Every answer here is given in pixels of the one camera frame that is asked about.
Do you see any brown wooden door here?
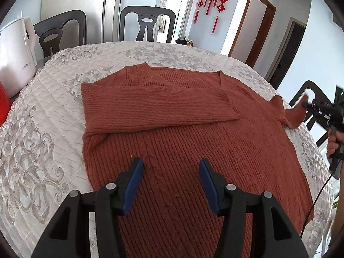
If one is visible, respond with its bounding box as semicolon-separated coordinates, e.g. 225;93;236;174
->
228;0;277;68

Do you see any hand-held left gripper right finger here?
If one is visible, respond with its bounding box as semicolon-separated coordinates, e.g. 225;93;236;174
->
198;158;301;258

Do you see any rust knit sweater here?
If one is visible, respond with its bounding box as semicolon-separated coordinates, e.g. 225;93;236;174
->
81;62;315;258

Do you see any dark wooden dining chair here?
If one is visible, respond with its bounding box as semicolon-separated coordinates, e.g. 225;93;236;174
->
119;6;176;43
33;10;87;57
289;80;334;147

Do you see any red Chinese knot hanging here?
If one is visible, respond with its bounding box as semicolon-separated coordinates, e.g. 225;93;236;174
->
212;0;233;35
195;0;211;23

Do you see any grey door frame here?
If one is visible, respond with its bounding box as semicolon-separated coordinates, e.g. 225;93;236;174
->
265;17;307;89

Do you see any person's right hand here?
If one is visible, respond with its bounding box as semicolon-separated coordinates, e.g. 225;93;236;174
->
326;131;344;164

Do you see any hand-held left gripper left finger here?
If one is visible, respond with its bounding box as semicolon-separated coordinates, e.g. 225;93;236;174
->
31;157;144;258

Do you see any red lidded container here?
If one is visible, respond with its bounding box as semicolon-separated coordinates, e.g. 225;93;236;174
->
0;81;11;127

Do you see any white electric kettle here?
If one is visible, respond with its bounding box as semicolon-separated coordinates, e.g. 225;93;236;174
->
0;16;37;98

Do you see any black cable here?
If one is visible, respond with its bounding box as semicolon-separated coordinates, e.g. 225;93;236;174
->
299;176;336;237

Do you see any white quilted table cover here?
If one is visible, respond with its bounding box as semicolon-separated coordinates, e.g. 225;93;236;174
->
0;41;335;258

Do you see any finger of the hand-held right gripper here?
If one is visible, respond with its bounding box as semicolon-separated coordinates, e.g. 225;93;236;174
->
309;110;332;123
302;100;324;112

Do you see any silver refrigerator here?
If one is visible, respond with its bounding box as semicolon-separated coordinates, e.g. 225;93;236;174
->
103;0;162;43

